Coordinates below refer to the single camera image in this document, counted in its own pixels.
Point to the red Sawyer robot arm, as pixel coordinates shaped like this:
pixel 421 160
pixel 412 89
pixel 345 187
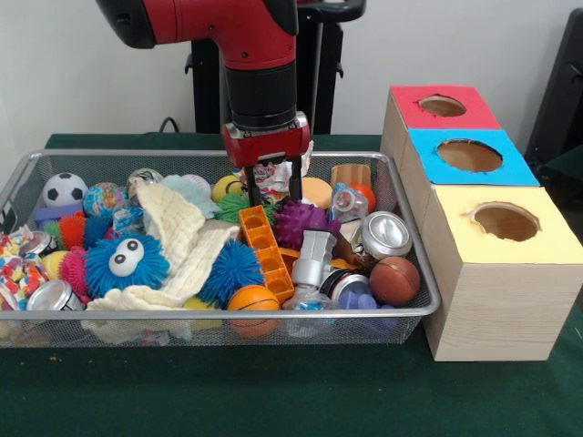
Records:
pixel 255 45

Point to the brown football toy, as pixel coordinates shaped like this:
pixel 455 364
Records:
pixel 395 281

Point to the purple spiky toy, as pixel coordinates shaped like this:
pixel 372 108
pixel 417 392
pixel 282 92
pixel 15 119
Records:
pixel 303 223

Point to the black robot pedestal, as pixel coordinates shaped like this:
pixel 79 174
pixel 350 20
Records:
pixel 325 68

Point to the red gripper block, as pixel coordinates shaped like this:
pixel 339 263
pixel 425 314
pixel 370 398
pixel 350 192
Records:
pixel 268 148

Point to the orange basketball toy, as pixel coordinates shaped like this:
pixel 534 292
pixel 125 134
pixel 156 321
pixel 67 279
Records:
pixel 252 300

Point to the black and white soccer ball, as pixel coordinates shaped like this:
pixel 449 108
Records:
pixel 64 189

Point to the blue fuzzy ball with eyes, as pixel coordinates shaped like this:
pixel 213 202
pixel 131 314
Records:
pixel 136 273

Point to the orange plastic block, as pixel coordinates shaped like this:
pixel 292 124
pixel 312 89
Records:
pixel 268 255

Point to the cream muslin cloth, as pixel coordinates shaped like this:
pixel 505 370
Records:
pixel 182 227

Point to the globe print ball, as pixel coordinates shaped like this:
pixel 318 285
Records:
pixel 105 200

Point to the clear mesh bin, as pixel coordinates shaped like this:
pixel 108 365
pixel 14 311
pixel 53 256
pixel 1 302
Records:
pixel 136 339

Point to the black chair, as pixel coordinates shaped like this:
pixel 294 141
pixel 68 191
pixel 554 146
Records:
pixel 562 82

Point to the blue spiky ball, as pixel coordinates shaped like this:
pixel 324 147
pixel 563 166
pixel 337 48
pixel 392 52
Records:
pixel 232 271

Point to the dark green tablecloth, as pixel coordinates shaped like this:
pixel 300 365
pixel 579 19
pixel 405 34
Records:
pixel 273 396

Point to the wooden box with three holes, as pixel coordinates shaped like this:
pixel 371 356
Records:
pixel 501 309

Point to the silver drink can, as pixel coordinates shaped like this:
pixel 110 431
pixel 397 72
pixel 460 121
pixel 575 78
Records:
pixel 387 234

